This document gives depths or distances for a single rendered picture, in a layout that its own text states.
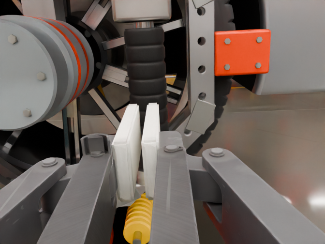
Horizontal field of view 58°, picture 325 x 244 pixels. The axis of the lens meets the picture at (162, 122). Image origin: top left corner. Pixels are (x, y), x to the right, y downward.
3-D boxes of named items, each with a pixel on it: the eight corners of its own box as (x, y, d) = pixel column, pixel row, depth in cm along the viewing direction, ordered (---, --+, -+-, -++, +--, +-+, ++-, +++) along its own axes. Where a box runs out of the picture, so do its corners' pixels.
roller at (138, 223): (155, 179, 84) (154, 161, 83) (153, 254, 56) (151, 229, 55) (135, 180, 85) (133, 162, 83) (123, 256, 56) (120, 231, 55)
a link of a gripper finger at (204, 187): (158, 174, 11) (235, 169, 11) (158, 130, 16) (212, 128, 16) (160, 207, 12) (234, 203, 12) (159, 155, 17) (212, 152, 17)
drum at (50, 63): (102, 96, 55) (93, 16, 51) (69, 134, 35) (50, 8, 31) (28, 99, 55) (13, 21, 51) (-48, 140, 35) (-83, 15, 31)
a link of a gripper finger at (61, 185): (111, 210, 12) (37, 215, 12) (125, 158, 17) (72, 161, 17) (107, 177, 11) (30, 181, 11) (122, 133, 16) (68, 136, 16)
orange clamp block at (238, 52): (207, 70, 55) (255, 68, 55) (214, 77, 48) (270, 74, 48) (207, 31, 53) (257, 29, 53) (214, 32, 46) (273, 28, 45)
